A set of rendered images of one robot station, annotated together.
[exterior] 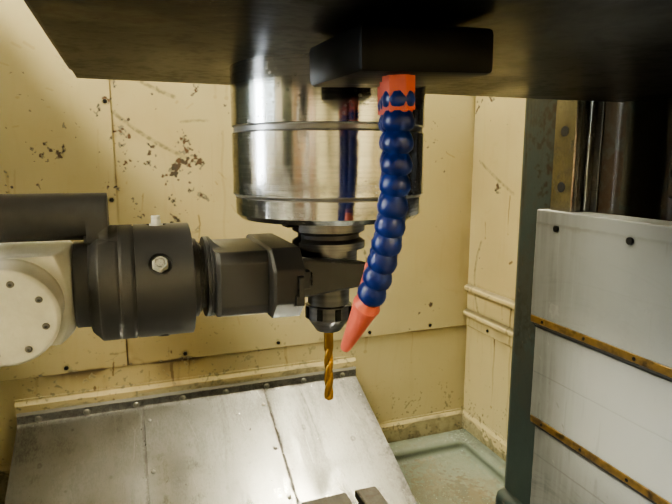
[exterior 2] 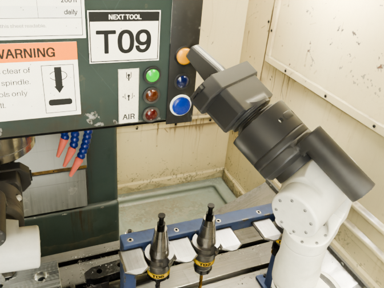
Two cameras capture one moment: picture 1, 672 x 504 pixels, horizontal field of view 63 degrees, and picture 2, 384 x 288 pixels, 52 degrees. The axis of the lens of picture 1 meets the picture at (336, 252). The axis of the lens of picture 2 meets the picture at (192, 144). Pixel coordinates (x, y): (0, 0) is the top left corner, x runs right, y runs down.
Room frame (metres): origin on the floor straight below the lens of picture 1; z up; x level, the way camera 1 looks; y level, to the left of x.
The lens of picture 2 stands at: (0.15, 0.67, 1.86)
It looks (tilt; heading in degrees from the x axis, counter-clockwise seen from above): 30 degrees down; 265
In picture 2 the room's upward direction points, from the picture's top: 6 degrees clockwise
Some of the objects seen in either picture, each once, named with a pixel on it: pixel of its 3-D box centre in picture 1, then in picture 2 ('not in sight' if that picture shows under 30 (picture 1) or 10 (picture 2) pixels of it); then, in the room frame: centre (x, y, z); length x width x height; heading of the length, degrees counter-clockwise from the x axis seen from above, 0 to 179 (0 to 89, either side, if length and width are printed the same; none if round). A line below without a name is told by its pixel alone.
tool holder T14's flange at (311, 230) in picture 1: (328, 232); not in sight; (0.48, 0.01, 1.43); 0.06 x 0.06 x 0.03
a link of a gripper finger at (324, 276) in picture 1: (331, 276); not in sight; (0.44, 0.00, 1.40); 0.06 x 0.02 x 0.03; 110
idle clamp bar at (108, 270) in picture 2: not in sight; (130, 269); (0.23, -0.16, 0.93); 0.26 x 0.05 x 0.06; 25
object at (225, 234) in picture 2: not in sight; (227, 239); (-0.01, -0.01, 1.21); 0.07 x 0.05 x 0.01; 110
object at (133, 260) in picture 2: not in sight; (134, 262); (0.20, 0.07, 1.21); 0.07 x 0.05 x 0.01; 110
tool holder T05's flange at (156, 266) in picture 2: not in sight; (159, 256); (0.15, 0.05, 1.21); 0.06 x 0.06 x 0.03
